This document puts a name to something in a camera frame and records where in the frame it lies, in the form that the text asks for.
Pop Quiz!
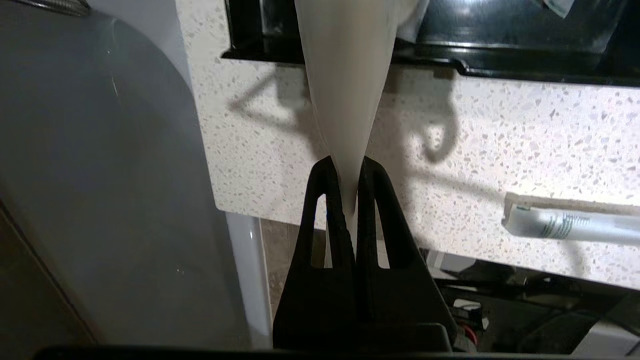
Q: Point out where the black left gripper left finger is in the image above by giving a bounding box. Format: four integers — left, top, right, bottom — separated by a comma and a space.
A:
273, 156, 357, 351

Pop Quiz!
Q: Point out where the black plastic tray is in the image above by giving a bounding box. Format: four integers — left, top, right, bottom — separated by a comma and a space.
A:
222, 0, 640, 88

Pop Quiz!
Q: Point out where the long clear plastic packet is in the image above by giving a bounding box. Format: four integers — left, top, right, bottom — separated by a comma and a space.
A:
294, 0, 401, 268

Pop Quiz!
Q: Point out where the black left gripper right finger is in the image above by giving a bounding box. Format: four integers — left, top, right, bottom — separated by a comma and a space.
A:
356, 156, 458, 351

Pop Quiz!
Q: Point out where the metal flexible hose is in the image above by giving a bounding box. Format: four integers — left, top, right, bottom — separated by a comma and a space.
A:
20, 0, 92, 17

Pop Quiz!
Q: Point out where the white ceramic floor fixture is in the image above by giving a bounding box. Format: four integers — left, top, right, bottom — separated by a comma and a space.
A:
0, 0, 273, 351

